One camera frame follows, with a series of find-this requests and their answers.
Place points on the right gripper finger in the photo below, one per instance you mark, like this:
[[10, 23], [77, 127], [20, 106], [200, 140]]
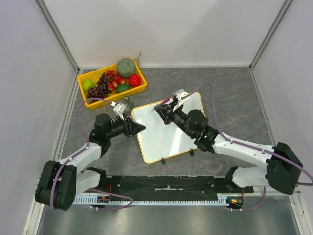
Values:
[[163, 112], [164, 106]]

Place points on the light blue cable duct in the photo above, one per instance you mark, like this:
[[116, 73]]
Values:
[[103, 199]]

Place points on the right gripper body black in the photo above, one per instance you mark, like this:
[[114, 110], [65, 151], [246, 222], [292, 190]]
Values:
[[168, 114]]

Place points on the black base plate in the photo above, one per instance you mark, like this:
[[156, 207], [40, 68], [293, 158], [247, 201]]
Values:
[[170, 188]]

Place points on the small glass bottle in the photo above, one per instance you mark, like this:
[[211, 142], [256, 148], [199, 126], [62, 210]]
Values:
[[129, 104]]

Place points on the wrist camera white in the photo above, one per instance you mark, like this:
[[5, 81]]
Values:
[[119, 109], [180, 97]]

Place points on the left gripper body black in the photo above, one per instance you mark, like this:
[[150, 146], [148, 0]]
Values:
[[127, 131]]

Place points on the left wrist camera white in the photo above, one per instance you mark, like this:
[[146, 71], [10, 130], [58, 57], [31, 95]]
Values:
[[119, 109]]

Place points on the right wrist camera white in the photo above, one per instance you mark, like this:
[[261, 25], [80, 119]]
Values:
[[180, 97]]

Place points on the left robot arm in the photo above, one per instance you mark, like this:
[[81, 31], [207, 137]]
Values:
[[62, 180]]

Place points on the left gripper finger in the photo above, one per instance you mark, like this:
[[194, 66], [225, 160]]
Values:
[[136, 131], [135, 126]]

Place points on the green apple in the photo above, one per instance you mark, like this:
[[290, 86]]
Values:
[[88, 84]]

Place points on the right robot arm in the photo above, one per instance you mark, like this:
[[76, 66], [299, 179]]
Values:
[[274, 166]]

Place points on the green melon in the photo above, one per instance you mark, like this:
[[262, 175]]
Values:
[[125, 67]]

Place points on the purple grape bunch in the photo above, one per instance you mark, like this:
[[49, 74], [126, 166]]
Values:
[[102, 89]]

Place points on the white whiteboard orange frame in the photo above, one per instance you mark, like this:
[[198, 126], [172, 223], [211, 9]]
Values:
[[158, 140]]

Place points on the green mango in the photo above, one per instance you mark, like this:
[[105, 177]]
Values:
[[123, 87]]

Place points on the yellow plastic bin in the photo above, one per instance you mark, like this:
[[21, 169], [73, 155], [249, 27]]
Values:
[[95, 75]]

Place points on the red apple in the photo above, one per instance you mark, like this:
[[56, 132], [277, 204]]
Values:
[[134, 80]]

